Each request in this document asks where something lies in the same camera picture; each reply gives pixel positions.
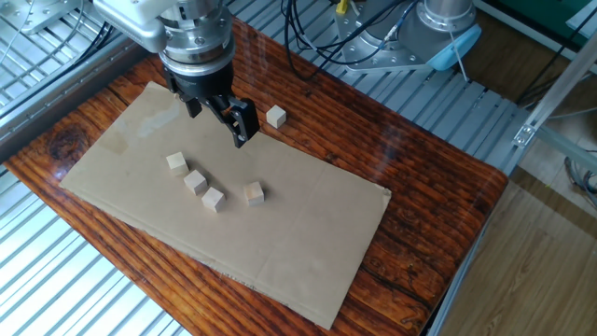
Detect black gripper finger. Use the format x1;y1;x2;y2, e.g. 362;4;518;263
204;94;261;149
184;97;204;119

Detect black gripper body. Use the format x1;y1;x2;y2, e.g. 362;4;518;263
161;58;234;102

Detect light wooden cube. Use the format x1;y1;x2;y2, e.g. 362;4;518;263
201;186;227;215
265;104;287;130
183;169;209;197
243;181;266;208
165;151;190;177

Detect brown cardboard sheet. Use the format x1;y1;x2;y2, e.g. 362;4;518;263
59;81;392;331

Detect silver plate with holes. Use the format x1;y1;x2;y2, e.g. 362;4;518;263
0;0;83;36

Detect glossy brown wooden board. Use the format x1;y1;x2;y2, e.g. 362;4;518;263
3;18;509;336

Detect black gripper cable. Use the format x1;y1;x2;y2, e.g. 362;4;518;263
281;0;421;81

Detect grey aluminium frame beam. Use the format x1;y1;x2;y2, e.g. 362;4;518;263
0;21;158;162

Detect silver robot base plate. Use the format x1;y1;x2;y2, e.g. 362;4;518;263
334;0;437;75

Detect white cable tie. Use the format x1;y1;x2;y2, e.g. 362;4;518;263
446;30;469;84

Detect aluminium frame post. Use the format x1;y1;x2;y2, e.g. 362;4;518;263
511;30;597;162

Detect grey floor cables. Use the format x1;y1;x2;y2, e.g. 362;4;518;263
562;156;597;209

